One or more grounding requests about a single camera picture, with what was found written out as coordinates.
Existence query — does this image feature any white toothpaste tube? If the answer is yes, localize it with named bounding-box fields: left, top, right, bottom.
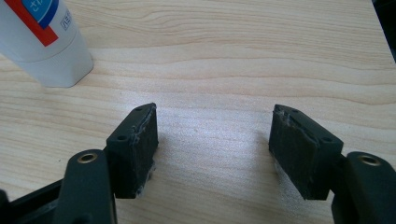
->
left=0, top=0, right=94, bottom=89

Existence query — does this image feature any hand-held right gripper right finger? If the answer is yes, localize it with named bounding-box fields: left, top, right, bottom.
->
left=268, top=104, right=345, bottom=201

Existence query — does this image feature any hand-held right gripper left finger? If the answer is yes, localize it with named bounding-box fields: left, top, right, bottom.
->
left=106, top=102, right=160, bottom=200

